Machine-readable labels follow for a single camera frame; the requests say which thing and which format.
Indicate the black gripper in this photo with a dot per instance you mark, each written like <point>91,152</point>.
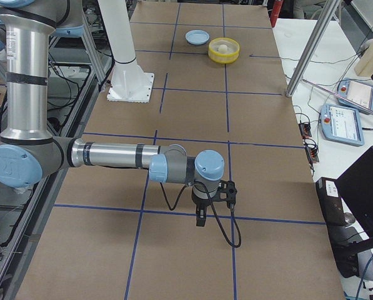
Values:
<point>200,202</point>

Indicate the white steamed bun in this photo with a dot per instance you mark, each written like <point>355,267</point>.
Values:
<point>223,48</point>

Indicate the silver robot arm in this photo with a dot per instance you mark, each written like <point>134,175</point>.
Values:
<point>29,152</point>

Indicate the yellow bamboo steamer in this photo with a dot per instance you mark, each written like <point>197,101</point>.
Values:
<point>232,54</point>

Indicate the near orange connector block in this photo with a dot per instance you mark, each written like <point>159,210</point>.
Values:
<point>312,153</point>

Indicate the orange connector block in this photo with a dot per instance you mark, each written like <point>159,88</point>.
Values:
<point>305,129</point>
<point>312,153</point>

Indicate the black box device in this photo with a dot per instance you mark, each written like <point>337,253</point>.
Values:
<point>331,204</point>

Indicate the far orange connector block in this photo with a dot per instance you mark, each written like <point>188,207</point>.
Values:
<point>305,129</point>

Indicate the black laptop on stand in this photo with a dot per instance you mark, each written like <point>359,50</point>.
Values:
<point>355,185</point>

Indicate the near teach pendant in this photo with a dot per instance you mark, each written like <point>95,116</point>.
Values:
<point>342,124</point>

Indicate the teach pendant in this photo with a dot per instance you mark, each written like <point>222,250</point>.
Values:
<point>342,124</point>
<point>356,91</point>

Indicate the light blue plate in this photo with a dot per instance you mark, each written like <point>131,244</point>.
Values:
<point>197,37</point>

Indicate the far teach pendant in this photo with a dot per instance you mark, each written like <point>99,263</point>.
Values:
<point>356,91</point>

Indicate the red cylinder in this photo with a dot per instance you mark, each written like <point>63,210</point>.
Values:
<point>275,12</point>

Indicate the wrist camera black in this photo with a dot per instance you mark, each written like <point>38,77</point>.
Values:
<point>227,193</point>

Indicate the white pedestal column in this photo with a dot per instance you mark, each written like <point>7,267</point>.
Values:
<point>129,82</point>

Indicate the aluminium frame post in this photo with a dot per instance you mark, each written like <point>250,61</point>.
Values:
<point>314,39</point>

